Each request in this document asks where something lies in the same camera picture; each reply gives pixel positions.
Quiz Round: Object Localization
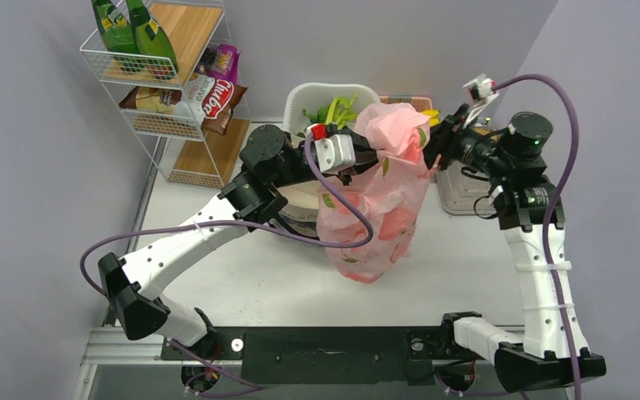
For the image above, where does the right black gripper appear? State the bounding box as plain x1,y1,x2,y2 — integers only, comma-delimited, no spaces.
398,104,515,179

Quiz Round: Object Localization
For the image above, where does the pink plastic grocery bag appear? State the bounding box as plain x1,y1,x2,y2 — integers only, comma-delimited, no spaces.
316,103,431,284

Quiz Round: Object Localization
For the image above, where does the beige canvas tote bag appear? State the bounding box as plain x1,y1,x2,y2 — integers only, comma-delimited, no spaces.
268,180,321,240

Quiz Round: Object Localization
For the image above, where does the yellow snack packet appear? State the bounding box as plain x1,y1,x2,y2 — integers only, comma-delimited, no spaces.
118,73,248,140

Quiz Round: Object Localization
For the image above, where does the green glass bottle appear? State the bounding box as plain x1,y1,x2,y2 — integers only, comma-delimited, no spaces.
126,0,178,80
91,0,143,73

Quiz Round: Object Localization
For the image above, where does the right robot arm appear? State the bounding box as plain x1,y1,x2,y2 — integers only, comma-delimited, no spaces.
424,104,607,393

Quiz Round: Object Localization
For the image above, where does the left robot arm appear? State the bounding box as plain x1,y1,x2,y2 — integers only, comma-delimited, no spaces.
97,123,378,358

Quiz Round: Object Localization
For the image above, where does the pink plastic basket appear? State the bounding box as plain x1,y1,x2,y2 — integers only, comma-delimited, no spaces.
379,95,433,113

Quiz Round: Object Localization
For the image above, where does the metal tray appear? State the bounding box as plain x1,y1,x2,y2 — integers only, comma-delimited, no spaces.
437,162,495,217

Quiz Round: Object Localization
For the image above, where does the white plastic tub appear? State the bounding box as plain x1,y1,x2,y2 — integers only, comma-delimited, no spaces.
282,82,381,134

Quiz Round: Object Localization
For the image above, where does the purple snack packet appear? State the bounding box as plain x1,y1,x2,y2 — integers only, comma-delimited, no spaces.
196,44,240,83

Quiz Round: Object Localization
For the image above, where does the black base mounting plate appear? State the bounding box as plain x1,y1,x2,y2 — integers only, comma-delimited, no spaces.
159,325,493,387

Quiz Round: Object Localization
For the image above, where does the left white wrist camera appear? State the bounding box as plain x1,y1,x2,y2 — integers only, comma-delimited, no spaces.
305,123,357,174

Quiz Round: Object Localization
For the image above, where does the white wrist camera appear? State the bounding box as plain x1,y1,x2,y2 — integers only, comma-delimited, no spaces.
462,73,499,126
305,123,357,174

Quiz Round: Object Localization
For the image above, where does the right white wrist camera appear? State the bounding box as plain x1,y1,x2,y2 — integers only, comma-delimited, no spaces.
462,73,499,126

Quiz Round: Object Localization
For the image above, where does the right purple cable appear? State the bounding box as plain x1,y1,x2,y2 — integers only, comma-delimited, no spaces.
491,73,584,400

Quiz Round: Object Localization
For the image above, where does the purple cable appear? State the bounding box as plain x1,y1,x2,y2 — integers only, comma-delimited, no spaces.
491,73,584,400
79,132,375,398

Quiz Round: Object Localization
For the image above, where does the white wire wooden shelf rack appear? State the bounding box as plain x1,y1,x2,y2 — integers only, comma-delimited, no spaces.
80,1,250,188

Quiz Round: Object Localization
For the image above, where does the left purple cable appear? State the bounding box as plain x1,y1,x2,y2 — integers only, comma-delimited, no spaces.
79,132,375,398

